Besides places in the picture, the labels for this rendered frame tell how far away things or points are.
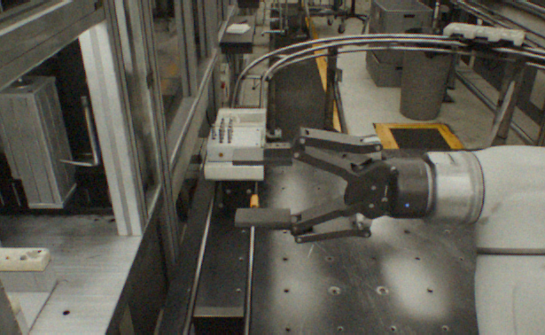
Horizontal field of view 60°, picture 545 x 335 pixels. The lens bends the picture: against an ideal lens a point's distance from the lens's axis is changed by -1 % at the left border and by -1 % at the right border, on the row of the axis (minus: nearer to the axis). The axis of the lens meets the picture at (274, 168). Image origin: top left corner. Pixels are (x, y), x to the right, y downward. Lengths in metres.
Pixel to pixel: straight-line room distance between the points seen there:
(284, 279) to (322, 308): 0.12
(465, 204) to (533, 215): 0.07
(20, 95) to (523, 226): 0.77
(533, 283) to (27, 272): 0.67
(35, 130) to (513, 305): 0.78
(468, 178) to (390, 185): 0.09
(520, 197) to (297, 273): 0.65
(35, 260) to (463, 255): 0.94
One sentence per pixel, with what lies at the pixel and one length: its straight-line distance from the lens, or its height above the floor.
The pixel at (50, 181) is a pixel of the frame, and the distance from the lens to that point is 0.96.
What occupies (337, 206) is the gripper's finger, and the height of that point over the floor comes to 1.10.
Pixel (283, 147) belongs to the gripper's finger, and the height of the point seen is 1.18.
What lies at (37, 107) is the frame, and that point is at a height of 1.13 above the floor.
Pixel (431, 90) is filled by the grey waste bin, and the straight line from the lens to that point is 3.63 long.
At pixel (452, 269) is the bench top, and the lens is 1.20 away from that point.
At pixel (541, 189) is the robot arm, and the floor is 1.15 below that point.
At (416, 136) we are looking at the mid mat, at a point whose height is 0.01.
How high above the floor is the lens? 1.43
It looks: 29 degrees down
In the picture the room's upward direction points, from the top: straight up
